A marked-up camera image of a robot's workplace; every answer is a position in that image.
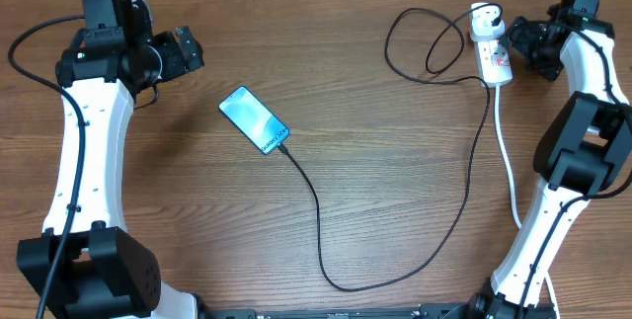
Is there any black USB-C charging cable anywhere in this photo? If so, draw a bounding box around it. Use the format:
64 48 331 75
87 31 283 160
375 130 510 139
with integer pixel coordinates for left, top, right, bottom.
276 3 506 293

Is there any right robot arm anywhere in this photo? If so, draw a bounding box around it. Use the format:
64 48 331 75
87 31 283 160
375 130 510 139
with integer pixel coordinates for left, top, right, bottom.
447 0 631 318

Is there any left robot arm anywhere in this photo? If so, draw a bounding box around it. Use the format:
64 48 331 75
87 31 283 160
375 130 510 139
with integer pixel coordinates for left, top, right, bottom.
17 0 208 318

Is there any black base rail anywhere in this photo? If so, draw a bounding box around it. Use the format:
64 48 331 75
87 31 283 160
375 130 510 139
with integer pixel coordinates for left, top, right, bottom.
197 301 559 319

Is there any blue Samsung Galaxy smartphone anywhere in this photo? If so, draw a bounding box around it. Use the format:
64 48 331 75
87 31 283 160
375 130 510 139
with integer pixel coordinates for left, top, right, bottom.
218 86 290 155

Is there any white charger plug adapter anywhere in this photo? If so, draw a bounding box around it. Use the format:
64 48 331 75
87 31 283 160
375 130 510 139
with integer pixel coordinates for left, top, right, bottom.
469 5 506 42

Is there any white power strip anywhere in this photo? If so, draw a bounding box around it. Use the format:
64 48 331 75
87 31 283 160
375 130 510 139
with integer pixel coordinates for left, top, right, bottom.
469 2 514 88

